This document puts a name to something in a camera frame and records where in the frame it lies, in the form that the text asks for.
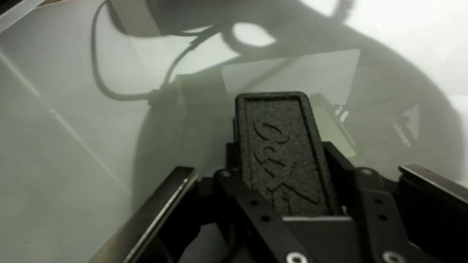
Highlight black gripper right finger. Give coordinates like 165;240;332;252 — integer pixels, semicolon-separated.
323;142;468;263

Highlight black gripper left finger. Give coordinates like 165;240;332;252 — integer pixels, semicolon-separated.
89;141;319;263

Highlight black whiteboard duster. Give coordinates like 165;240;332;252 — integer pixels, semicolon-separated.
233;90;344;218

